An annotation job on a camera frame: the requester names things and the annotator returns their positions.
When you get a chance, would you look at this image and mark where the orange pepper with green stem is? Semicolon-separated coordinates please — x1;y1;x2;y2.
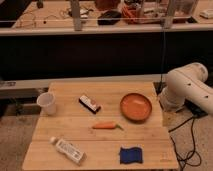
92;122;123;130

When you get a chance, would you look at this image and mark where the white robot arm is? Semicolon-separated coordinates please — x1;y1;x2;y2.
159;62;213;116

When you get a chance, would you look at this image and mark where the black and white eraser box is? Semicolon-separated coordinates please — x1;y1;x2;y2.
79;95;101;114

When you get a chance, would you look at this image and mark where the white plastic cup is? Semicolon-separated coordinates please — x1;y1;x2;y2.
36;92;56;115

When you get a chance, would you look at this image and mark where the black bag on shelf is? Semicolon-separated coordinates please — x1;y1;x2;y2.
97;10;121;25

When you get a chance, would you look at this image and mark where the blue sponge cloth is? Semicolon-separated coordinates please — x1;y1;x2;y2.
119;147;143;164

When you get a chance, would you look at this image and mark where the white glue bottle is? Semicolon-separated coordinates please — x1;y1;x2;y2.
50;137;86;165

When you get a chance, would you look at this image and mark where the grey metal post left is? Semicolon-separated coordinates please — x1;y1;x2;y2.
70;0;82;31

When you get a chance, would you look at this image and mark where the grey metal post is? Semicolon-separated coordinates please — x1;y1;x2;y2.
163;0;176;29
70;0;82;31

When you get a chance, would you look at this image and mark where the grey metal post right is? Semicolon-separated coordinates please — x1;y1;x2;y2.
163;0;176;29

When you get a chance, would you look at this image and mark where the black power cable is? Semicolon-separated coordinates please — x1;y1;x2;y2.
168;114;203;171

